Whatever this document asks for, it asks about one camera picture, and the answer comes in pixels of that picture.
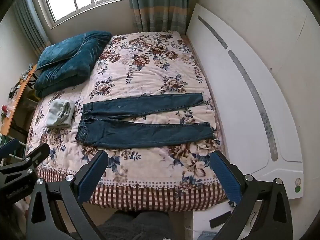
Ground grey-green curtain with orange band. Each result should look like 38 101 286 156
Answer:
11 0 52 58
124 0 202 33

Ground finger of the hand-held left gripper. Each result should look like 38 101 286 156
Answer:
0 144 50 180
0 138 22 159

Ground teal velvet pillow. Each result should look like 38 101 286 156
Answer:
37 31 112 70

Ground floral blanket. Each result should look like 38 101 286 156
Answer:
25 31 227 212

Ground wooden desk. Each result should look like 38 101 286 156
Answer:
0 64 38 137

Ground blue denim pants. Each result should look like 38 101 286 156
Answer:
75 92 217 149

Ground folded grey pants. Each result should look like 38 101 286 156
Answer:
45 99 76 128

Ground folded teal velvet quilt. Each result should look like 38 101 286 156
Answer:
34 40 105 98

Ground white nightstand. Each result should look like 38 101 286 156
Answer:
192 197 266 240

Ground person's legs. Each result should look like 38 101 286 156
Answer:
96 210 175 240

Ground yellow box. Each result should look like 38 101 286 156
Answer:
27 89 40 103

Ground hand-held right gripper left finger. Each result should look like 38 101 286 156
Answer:
26 150 109 240

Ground white headboard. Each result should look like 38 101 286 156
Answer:
186 3 311 200

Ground black flat strap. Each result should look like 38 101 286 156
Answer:
209 211 232 229

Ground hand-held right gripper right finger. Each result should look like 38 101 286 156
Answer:
210 151 293 240

